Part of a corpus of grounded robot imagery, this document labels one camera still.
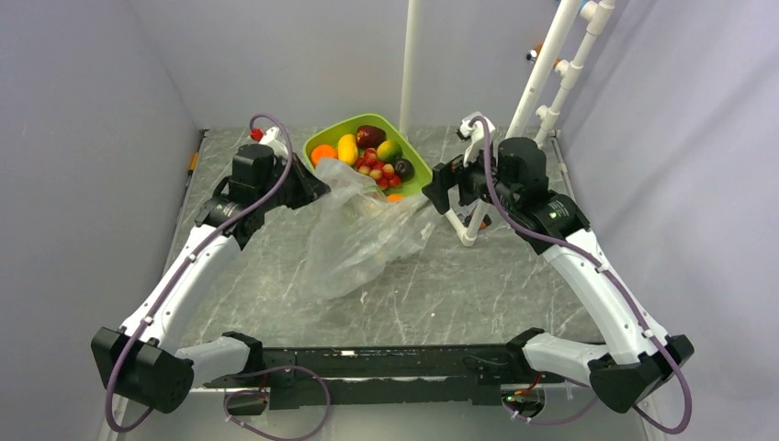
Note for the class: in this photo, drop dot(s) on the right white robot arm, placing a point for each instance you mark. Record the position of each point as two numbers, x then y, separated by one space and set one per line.
637 355

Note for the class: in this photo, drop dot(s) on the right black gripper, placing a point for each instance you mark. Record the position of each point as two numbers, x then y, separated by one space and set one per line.
446 175

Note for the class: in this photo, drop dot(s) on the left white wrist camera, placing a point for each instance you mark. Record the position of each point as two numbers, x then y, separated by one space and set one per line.
274 139

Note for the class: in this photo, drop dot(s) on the orange hook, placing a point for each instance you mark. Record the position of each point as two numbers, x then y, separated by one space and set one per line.
533 54

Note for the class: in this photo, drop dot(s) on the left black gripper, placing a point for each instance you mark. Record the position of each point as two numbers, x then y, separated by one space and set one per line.
310 187

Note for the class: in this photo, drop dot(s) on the orange fake fruit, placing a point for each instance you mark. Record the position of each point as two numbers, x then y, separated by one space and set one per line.
321 152

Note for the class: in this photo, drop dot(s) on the green plastic tray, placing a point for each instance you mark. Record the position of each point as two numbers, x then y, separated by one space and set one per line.
331 135

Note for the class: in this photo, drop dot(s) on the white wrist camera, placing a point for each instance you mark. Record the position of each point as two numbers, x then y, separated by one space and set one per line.
274 139
474 129

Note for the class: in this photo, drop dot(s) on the red grape bunch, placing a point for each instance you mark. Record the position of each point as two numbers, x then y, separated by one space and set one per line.
384 173

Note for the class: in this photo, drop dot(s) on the white pvc pipe frame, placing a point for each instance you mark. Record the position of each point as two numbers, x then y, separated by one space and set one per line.
596 13

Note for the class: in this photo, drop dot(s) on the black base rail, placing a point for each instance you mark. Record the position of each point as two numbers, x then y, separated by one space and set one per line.
310 376

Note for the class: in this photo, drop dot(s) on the orange handled tool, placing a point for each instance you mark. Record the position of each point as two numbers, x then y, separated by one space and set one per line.
192 164

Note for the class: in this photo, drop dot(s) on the clear plastic bag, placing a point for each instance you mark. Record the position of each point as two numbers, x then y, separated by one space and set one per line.
359 232

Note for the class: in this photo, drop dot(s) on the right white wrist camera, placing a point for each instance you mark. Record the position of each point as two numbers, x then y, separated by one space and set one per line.
474 129

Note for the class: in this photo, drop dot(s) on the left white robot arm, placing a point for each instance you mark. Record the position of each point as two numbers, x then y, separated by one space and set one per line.
143 359

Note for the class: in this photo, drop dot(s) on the dark purple mangosteen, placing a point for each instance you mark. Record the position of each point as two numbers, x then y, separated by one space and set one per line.
404 169

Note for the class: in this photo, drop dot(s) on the dark red apple back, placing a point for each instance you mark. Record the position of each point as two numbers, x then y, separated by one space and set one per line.
368 136

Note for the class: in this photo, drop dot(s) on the green yellow fake mango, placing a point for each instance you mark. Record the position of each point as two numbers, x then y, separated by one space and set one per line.
389 151

